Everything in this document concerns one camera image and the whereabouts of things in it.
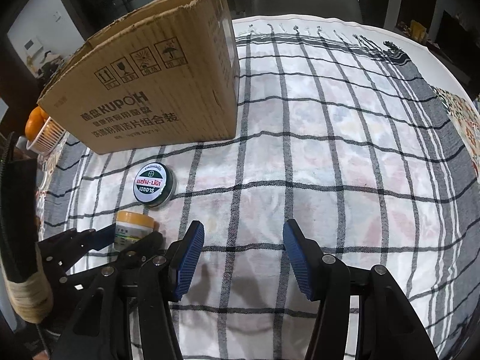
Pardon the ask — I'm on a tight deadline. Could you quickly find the brown cardboard box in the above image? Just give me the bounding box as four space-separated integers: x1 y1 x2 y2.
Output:
38 0 239 155

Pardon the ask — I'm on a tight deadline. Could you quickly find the grey chair right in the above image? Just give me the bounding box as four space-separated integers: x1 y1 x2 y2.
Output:
252 0 363 24

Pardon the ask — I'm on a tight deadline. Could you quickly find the white jar yellow lid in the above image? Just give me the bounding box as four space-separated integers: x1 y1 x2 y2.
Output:
114 211 155 252

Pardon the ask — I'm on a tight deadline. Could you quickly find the round green white balm tin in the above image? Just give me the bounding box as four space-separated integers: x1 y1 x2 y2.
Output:
133 163 176 207

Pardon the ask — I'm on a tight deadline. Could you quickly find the patterned floral table mat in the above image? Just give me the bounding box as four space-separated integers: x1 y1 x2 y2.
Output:
432 86 480 181

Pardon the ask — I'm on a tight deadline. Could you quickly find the white fruit basket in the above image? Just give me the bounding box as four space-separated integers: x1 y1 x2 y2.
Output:
26 117 66 155

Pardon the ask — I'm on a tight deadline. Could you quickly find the orange fruit front left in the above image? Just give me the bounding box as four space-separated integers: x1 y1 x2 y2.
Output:
24 106 49 141

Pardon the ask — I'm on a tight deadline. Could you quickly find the checkered grey white cloth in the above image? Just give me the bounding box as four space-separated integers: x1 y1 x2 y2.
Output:
41 20 479 359

